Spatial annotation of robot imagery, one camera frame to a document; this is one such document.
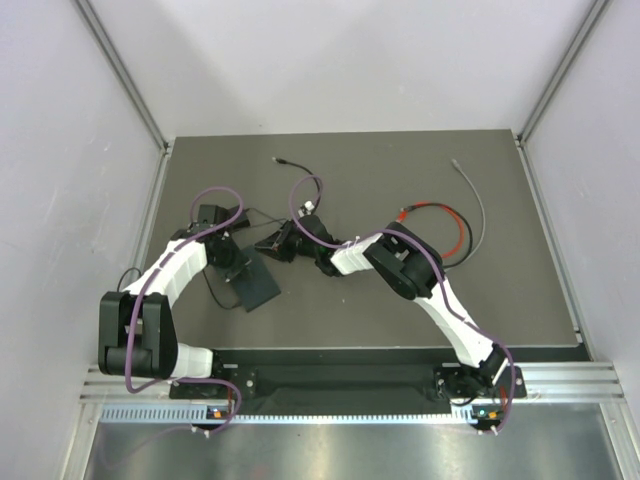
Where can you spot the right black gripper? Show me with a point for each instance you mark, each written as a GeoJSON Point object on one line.
{"type": "Point", "coordinates": [271, 246]}

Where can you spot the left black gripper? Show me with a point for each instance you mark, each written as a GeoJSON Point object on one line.
{"type": "Point", "coordinates": [239, 262]}

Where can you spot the black network switch box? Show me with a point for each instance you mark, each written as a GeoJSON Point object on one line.
{"type": "Point", "coordinates": [254, 285]}

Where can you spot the black ethernet cable long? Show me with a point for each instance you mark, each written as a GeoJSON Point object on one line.
{"type": "Point", "coordinates": [282, 161]}

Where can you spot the black ethernet cable short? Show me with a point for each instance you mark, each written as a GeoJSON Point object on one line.
{"type": "Point", "coordinates": [465, 237]}

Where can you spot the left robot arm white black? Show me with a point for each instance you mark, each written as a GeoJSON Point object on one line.
{"type": "Point", "coordinates": [137, 336]}

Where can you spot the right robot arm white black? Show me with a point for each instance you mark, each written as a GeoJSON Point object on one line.
{"type": "Point", "coordinates": [415, 272]}

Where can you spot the black power adapter brick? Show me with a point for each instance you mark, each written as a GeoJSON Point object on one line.
{"type": "Point", "coordinates": [241, 222]}

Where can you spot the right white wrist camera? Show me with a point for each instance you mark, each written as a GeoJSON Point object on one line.
{"type": "Point", "coordinates": [306, 209]}

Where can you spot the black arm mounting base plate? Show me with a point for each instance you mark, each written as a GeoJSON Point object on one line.
{"type": "Point", "coordinates": [357, 381]}

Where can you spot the slotted grey cable duct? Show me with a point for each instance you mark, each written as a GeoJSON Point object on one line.
{"type": "Point", "coordinates": [208, 414]}

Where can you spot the left aluminium frame post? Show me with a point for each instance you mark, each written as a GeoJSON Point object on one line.
{"type": "Point", "coordinates": [98, 31]}

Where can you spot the aluminium frame post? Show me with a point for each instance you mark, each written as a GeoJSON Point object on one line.
{"type": "Point", "coordinates": [595, 12]}
{"type": "Point", "coordinates": [98, 31]}

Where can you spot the aluminium front rail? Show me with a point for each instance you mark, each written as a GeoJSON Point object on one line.
{"type": "Point", "coordinates": [550, 382]}

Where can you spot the right aluminium frame post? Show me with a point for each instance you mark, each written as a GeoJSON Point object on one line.
{"type": "Point", "coordinates": [595, 12]}

